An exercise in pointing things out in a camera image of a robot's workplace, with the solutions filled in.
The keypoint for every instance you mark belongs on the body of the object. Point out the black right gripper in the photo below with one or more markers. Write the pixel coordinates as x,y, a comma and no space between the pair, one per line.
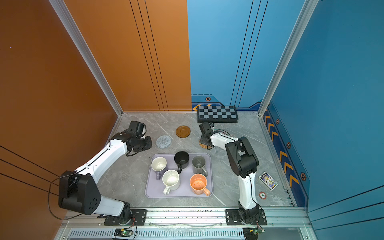
202,138

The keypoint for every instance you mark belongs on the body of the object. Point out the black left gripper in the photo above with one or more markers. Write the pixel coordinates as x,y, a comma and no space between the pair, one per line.
149,144

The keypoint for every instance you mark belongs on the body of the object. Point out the woven rattan round coaster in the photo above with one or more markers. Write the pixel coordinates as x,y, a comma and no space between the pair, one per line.
207,147

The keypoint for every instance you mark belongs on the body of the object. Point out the brown wooden round coaster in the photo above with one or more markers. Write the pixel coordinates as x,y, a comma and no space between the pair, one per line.
183,131

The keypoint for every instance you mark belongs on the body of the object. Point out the clear glass round coaster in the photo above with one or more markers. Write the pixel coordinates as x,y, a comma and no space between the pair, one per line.
163,141

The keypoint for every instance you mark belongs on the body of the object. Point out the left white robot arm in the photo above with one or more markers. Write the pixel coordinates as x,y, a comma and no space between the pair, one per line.
78,190

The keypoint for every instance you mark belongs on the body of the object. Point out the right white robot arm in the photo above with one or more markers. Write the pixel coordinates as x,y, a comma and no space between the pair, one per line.
243,161

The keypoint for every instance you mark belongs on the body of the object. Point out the black checkered chess board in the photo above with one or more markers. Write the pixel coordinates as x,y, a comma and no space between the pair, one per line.
217,114

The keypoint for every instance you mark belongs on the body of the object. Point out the grey mug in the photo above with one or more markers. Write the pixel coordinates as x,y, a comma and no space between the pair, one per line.
199,166

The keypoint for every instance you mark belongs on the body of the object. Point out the black mug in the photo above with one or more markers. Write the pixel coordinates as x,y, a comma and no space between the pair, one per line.
182,160

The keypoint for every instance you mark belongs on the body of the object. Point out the white cream mug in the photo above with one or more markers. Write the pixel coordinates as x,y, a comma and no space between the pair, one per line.
171,180

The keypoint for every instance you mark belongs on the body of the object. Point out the orange mug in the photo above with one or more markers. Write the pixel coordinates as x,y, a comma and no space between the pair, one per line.
198,183

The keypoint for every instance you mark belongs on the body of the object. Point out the card deck box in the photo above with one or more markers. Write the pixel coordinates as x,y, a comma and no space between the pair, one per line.
269,181

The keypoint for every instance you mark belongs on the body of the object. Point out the small red round token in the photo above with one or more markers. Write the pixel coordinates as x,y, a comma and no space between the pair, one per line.
262,195

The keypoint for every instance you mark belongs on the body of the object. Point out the left green circuit board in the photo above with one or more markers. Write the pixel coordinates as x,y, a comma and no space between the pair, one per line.
123,234

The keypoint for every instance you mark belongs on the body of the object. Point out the green circuit board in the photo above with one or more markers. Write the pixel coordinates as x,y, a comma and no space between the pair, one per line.
252,233
123,234

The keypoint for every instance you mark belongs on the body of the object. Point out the right green circuit board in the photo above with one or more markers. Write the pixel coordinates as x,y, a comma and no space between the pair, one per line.
252,233

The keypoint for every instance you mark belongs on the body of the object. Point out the white mug purple handle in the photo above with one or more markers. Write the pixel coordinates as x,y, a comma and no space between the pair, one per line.
159,166

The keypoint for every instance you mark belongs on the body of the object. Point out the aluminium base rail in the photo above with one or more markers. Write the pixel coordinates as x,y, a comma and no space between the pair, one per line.
283,223

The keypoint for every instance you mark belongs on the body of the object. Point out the aluminium corner post left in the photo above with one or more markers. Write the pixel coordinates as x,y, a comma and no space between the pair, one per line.
75,34

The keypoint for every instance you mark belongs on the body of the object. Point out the aluminium corner post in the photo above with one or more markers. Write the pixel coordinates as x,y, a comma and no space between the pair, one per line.
75,34
292,43

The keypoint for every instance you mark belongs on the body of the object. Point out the aluminium corner post right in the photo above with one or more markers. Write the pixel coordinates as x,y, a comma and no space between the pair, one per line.
292,43

